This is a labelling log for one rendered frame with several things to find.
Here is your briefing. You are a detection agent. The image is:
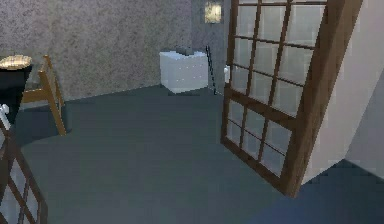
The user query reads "white chest of drawers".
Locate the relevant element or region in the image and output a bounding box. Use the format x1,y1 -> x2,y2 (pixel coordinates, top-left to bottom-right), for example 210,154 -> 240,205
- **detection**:
159,49 -> 210,95

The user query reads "thin black floor stand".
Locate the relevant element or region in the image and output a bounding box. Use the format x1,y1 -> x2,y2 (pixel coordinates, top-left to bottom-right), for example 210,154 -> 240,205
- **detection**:
205,45 -> 218,96

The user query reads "grey object on chest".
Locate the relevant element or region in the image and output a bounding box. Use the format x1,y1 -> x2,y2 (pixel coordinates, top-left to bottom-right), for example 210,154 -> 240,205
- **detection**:
175,45 -> 194,56

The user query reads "brown glass-paned room door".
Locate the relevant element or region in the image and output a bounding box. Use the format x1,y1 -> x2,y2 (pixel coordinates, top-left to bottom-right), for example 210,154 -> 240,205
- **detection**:
220,0 -> 364,198

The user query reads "brown wooden table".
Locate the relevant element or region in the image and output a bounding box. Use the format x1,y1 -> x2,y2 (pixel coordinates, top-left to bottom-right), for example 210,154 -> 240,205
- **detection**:
20,54 -> 68,136

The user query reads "framed yellow wall picture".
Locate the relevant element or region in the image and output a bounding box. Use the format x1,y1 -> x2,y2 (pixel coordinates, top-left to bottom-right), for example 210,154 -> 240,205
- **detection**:
204,1 -> 223,24

